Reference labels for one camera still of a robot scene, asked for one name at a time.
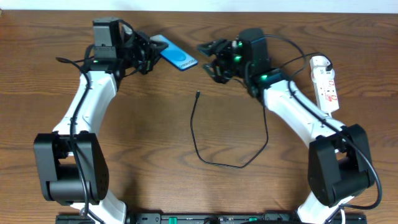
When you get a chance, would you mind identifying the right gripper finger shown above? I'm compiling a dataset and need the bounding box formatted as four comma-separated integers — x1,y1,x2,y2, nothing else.
202,60,229,84
197,39,226,57

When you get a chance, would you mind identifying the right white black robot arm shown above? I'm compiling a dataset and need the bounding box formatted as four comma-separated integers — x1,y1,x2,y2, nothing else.
198,35,381,223

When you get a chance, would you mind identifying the blue Galaxy smartphone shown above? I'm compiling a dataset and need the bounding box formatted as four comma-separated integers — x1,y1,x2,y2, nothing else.
150,34,198,71

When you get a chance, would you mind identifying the black USB charging cable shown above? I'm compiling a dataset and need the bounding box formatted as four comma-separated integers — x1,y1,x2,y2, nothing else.
190,52,333,169

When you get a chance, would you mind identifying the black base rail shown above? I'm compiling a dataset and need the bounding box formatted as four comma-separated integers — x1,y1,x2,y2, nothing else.
55,212,368,224

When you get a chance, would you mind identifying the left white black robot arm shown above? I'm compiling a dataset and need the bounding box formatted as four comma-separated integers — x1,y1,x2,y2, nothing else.
34,30,168,223

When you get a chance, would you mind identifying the white USB charger plug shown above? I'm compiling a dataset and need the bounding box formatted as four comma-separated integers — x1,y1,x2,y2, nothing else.
310,55,332,71

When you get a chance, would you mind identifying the white power strip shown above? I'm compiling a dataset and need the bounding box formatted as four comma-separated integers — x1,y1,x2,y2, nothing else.
311,67,340,114

